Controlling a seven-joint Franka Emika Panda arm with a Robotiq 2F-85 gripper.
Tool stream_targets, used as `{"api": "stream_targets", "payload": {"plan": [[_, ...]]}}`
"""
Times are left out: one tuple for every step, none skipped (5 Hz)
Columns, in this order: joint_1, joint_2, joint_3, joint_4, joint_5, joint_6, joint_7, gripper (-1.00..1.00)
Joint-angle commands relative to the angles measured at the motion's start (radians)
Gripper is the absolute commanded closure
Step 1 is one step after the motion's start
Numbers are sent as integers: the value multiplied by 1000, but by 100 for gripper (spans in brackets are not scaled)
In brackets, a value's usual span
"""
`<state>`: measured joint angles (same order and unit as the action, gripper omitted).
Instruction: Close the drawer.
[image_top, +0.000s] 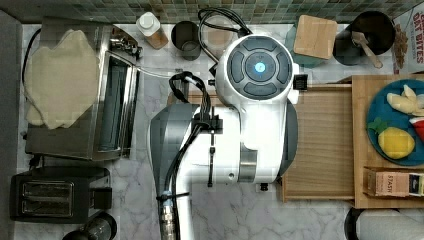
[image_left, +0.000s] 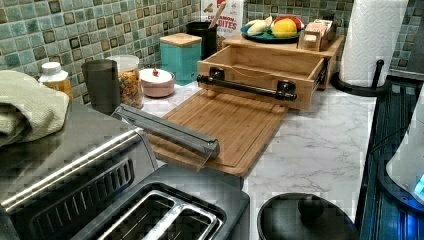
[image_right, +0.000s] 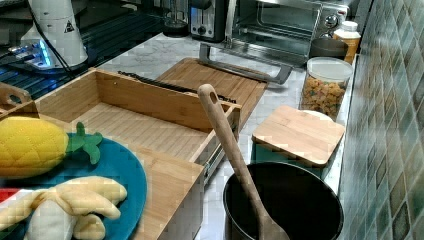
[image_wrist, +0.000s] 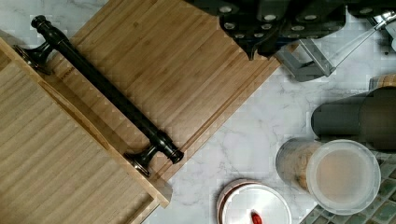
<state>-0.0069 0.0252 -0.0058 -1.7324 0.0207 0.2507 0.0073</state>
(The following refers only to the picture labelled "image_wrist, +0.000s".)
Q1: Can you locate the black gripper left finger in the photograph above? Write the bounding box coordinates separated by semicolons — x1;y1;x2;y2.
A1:
185;0;280;61

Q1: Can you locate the dark grey canister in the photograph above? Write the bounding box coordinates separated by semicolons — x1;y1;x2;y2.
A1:
311;87;396;153

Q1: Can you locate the clear jar of pasta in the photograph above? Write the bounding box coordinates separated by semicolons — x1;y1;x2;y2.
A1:
276;138;381;216

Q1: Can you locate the bamboo cutting board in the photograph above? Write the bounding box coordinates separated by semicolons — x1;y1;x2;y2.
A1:
47;0;279;183

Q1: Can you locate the silver toaster oven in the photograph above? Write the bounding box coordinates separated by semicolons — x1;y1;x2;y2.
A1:
276;10;395;82

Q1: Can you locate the black metal drawer handle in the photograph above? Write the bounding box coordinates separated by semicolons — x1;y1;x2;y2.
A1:
13;15;184;176

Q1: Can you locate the bamboo drawer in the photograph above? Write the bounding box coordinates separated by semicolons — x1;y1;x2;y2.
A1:
0;43;172;224

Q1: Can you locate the white round lidded container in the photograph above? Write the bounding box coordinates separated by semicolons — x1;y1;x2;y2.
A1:
216;179;292;224

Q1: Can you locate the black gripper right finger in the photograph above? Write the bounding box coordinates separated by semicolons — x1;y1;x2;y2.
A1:
257;0;346;57

